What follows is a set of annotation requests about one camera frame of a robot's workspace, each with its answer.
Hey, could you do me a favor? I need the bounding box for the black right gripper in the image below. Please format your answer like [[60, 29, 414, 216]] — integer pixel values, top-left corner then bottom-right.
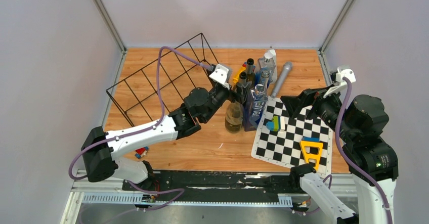
[[280, 80, 355, 140]]

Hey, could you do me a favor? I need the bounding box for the dark green wine bottle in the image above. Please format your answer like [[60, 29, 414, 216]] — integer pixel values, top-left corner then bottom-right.
[[245, 58, 255, 89]]

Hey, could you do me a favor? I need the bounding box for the olive green wine bottle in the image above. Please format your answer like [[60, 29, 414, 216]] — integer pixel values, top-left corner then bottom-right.
[[234, 71, 248, 88]]

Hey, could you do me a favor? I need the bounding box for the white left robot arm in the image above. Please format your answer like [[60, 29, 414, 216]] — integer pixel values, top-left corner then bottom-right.
[[81, 82, 251, 190]]

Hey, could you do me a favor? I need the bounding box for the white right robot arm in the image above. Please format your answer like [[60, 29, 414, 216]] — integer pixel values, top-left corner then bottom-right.
[[281, 88, 398, 223]]

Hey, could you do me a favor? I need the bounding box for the yellow red blue block house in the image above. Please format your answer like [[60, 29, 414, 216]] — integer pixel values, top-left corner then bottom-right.
[[233, 63, 246, 84]]

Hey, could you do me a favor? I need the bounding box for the yellow arch blue block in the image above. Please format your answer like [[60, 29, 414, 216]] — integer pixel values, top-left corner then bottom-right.
[[299, 137, 323, 170]]

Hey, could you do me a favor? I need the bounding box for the green white blue block stack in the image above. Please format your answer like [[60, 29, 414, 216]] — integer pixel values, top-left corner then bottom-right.
[[266, 115, 286, 132]]

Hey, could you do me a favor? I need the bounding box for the black white chessboard mat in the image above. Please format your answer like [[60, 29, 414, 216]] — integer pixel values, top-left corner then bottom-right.
[[251, 97, 333, 177]]

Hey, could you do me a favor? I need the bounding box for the silver metal cylinder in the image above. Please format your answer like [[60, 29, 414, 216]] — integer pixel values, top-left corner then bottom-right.
[[270, 61, 293, 98]]

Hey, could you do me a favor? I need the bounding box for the grey wedge stand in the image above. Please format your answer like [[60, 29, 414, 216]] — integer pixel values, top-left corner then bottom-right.
[[267, 49, 278, 84]]

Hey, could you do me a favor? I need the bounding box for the yellow red toy car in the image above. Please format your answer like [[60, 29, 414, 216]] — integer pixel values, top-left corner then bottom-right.
[[135, 147, 149, 159]]

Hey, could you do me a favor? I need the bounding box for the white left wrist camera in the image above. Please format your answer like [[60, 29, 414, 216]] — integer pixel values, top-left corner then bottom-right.
[[209, 64, 232, 89]]

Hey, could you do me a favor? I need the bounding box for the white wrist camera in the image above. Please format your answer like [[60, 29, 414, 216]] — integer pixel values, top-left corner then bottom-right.
[[323, 65, 356, 98], [209, 64, 232, 89]]

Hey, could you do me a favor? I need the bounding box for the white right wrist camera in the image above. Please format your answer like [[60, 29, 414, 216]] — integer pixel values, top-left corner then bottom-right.
[[323, 65, 356, 98]]

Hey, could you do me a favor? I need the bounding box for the black wire wine rack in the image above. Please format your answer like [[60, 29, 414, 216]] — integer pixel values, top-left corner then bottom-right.
[[106, 48, 212, 129]]

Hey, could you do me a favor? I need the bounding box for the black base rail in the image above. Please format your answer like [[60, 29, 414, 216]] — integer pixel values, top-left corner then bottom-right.
[[138, 170, 307, 205]]

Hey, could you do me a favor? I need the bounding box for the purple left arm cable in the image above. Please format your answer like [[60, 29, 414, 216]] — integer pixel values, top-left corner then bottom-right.
[[68, 46, 215, 205]]

